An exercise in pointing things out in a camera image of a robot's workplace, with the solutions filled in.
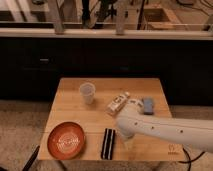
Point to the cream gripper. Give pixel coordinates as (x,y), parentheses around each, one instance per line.
(128,143)

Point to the blue sponge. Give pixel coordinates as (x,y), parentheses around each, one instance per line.
(148,106)

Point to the white small bottle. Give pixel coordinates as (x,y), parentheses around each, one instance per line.
(117,103)

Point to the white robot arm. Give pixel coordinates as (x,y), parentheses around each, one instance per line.
(131,120)

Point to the black cabinet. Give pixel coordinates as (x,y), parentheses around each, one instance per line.
(30,68)

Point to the black white striped eraser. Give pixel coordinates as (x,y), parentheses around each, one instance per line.
(108,144)

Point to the translucent plastic cup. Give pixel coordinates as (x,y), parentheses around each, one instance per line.
(87,91)

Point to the orange ceramic bowl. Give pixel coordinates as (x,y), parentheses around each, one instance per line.
(66,140)

